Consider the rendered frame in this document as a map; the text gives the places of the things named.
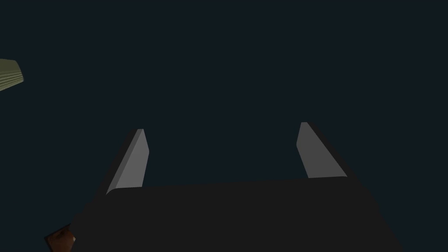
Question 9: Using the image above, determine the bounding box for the pale green ribbed object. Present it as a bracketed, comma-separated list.
[0, 59, 25, 92]

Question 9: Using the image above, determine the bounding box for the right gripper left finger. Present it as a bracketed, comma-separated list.
[99, 128, 150, 196]

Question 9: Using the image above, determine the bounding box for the brown box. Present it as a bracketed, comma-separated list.
[44, 224, 76, 252]

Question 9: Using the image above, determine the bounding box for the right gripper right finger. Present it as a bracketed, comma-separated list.
[296, 122, 357, 180]

